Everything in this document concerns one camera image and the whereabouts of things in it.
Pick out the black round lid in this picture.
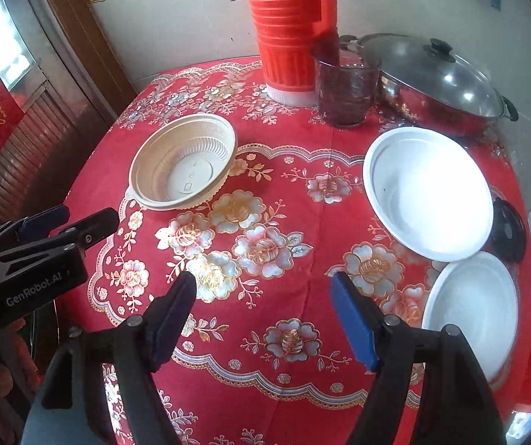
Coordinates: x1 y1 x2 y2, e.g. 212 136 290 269
490 198 527 263

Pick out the red floral tablecloth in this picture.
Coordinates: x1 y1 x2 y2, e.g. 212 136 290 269
56 54 531 445

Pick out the beige disposable bowl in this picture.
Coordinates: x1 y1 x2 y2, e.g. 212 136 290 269
127 113 237 211

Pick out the white foam bowl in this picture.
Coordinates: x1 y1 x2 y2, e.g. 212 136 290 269
421 251 519 382
363 126 494 262

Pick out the person's hand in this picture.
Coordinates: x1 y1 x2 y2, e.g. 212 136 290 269
0 319 39 400

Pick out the red orange thermos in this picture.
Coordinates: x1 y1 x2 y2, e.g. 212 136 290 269
248 0 337 106

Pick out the steel pot with lid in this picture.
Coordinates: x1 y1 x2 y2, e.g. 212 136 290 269
339 33 519 138

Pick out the dark glass cup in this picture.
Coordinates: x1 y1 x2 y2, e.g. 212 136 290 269
312 35 380 129

